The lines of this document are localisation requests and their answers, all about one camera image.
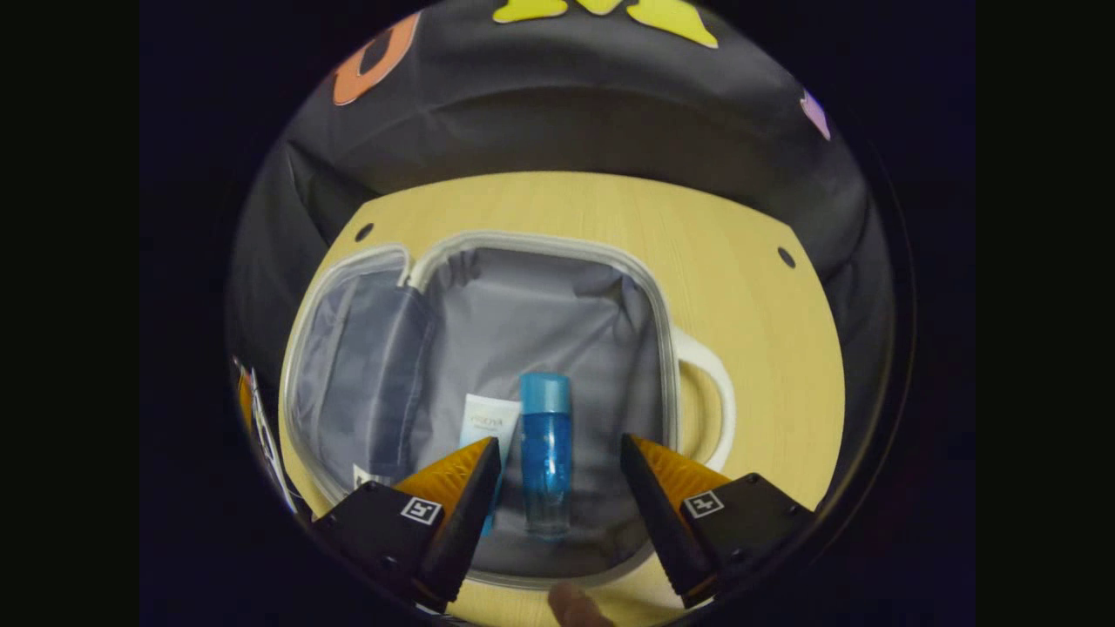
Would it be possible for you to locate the white suitcase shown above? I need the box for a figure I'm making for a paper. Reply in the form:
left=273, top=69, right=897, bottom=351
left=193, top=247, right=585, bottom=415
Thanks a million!
left=278, top=230, right=738, bottom=594

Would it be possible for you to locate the white blue squeeze tube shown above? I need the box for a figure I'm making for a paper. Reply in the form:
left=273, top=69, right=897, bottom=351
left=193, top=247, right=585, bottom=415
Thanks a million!
left=458, top=393, right=523, bottom=537

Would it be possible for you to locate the black backdrop cloth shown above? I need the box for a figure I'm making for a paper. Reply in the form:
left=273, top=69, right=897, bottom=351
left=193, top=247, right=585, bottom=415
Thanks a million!
left=228, top=0, right=898, bottom=489

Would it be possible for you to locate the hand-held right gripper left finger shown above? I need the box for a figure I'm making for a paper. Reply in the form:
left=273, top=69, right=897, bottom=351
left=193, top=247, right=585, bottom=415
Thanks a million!
left=312, top=436, right=504, bottom=615

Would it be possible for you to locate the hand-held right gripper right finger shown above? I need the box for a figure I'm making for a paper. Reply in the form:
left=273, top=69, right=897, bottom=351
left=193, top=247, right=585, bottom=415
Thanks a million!
left=619, top=433, right=816, bottom=610

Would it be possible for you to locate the blue capped clear bottle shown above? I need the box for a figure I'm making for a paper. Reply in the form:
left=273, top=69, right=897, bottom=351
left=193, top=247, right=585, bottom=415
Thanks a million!
left=519, top=372, right=574, bottom=537

